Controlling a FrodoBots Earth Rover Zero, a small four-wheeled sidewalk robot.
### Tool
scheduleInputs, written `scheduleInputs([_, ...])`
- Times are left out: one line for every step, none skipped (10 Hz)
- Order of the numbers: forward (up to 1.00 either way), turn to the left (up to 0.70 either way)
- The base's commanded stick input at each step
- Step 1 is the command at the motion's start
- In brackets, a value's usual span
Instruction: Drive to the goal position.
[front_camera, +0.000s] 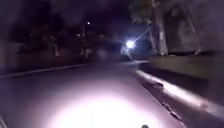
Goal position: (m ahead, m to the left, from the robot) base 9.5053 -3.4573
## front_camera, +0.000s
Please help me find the pale high wall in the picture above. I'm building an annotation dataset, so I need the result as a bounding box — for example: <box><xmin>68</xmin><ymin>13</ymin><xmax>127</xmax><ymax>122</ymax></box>
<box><xmin>165</xmin><ymin>0</ymin><xmax>224</xmax><ymax>55</ymax></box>

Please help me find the dark fence wall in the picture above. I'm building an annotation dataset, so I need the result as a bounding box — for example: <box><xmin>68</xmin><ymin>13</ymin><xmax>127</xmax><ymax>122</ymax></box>
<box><xmin>0</xmin><ymin>39</ymin><xmax>103</xmax><ymax>73</ymax></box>

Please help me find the bright street lamp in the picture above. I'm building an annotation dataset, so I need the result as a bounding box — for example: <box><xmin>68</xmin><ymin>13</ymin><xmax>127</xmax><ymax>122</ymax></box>
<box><xmin>124</xmin><ymin>39</ymin><xmax>136</xmax><ymax>50</ymax></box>

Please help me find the dark asphalt road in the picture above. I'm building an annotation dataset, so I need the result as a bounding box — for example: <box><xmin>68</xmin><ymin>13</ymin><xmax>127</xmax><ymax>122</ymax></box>
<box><xmin>0</xmin><ymin>60</ymin><xmax>188</xmax><ymax>128</ymax></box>

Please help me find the grass verge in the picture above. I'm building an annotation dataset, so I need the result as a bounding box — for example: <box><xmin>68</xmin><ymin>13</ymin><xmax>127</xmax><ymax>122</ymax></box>
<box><xmin>147</xmin><ymin>54</ymin><xmax>224</xmax><ymax>82</ymax></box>

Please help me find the pale concrete kerb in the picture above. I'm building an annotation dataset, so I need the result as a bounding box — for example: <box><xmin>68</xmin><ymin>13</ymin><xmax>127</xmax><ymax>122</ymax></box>
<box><xmin>134</xmin><ymin>68</ymin><xmax>224</xmax><ymax>120</ymax></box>

